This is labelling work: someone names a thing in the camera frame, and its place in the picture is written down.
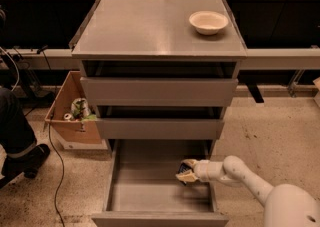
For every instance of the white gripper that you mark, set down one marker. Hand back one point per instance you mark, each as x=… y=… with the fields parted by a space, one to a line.
x=202 y=170

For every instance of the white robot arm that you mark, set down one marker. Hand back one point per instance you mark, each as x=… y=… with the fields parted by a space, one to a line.
x=285 y=205

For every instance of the grey bottom drawer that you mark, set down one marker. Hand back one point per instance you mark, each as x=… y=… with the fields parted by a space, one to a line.
x=143 y=191

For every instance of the grey drawer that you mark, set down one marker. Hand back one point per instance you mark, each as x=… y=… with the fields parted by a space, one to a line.
x=186 y=92
x=160 y=123
x=143 y=191

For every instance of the grey middle drawer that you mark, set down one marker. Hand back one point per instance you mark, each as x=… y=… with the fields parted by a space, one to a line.
x=160 y=123

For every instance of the grey drawer cabinet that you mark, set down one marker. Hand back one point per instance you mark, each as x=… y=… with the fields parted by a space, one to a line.
x=154 y=39

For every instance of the grey top drawer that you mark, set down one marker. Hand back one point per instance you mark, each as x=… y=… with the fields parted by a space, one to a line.
x=186 y=92

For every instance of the cardboard box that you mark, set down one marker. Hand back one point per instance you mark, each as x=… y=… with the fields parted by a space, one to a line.
x=74 y=134

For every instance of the green white crumpled bag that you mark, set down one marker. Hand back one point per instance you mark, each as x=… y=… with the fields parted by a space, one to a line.
x=81 y=111

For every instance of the small tape roll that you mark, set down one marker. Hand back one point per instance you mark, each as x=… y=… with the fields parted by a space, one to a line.
x=68 y=117

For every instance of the white paper bowl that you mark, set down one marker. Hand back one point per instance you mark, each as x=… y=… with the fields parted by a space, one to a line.
x=208 y=22

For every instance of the black shoe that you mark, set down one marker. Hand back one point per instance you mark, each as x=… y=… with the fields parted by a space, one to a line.
x=27 y=164

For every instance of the person's dark trouser leg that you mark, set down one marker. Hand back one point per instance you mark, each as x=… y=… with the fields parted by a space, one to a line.
x=16 y=135

